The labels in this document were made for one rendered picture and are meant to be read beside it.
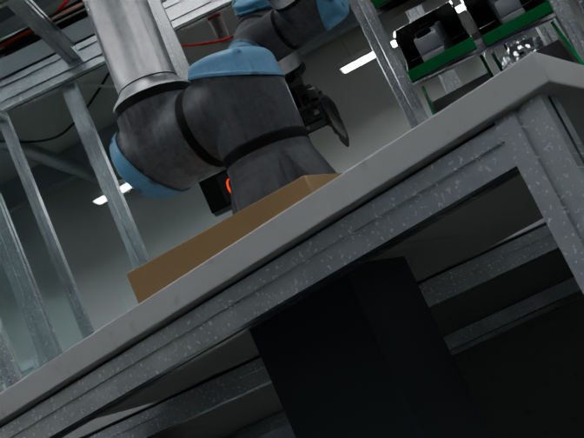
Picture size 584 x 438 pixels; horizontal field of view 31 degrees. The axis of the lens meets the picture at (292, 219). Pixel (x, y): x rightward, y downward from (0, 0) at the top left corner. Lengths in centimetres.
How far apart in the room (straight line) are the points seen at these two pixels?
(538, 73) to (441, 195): 14
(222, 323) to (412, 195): 25
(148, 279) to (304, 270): 31
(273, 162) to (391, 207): 36
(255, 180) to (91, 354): 30
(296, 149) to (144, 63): 26
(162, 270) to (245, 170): 17
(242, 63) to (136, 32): 19
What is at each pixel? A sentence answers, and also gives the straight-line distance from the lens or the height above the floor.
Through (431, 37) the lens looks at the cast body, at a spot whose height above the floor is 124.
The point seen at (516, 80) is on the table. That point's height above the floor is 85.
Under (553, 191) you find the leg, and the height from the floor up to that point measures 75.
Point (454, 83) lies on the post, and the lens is 312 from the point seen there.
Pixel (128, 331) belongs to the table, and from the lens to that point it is 111.
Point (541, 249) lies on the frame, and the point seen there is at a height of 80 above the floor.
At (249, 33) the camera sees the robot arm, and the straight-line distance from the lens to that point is 170.
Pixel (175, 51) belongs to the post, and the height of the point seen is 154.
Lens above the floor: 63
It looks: 13 degrees up
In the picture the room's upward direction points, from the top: 25 degrees counter-clockwise
